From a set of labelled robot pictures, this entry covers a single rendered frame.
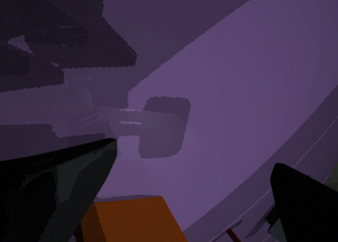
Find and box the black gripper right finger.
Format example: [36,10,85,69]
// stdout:
[270,163,338,242]

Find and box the dark grey sloped panel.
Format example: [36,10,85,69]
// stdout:
[267,208,287,242]

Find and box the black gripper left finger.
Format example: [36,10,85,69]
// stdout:
[0,138,118,242]

